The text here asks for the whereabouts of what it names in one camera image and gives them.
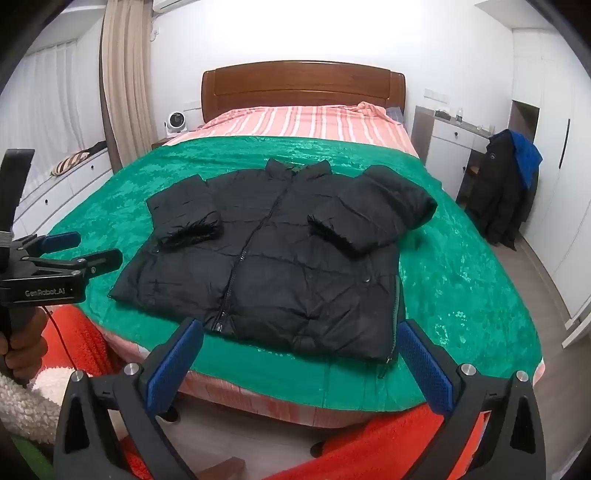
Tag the wooden bed headboard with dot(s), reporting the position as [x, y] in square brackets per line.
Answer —
[300, 83]

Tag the pink striped bed sheet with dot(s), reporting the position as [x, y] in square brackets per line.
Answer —
[300, 122]

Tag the white sheer curtain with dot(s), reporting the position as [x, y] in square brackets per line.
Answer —
[55, 92]

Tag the green velvet blanket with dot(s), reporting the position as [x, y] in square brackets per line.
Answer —
[184, 161]

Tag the striped pillow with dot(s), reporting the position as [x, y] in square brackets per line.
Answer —
[69, 164]

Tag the white desk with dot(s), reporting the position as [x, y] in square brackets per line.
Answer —
[443, 152]

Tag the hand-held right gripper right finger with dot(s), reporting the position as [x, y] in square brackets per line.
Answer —
[422, 364]

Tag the beige curtain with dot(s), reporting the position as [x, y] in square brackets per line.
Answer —
[127, 92]

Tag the blue hanging jacket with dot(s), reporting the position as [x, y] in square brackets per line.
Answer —
[526, 159]

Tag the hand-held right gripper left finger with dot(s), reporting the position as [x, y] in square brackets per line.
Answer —
[178, 364]

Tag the black puffer jacket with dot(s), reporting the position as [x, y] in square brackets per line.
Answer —
[286, 258]

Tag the wooden chair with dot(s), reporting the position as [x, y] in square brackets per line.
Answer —
[472, 168]

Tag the blue-grey pillow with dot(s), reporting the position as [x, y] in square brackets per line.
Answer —
[396, 115]

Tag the black hanging coat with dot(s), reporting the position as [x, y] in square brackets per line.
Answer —
[498, 194]

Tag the white window drawer cabinet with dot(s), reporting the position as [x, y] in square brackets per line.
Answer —
[60, 194]

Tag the tissue box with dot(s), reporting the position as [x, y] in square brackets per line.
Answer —
[442, 113]

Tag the wooden nightstand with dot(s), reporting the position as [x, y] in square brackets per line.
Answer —
[160, 142]

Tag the white air conditioner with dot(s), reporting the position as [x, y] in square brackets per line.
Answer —
[171, 4]

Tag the white wall socket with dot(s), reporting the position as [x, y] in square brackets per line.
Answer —
[436, 95]

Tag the dark cloth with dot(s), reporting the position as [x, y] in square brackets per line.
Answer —
[96, 147]

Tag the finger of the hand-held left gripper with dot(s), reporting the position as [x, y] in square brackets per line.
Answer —
[104, 261]
[62, 240]

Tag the orange and white fleece clothing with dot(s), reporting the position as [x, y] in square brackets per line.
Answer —
[87, 332]

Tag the white wardrobe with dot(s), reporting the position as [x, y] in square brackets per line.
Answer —
[558, 207]

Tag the person's left hand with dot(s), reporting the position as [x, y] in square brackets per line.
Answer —
[25, 339]

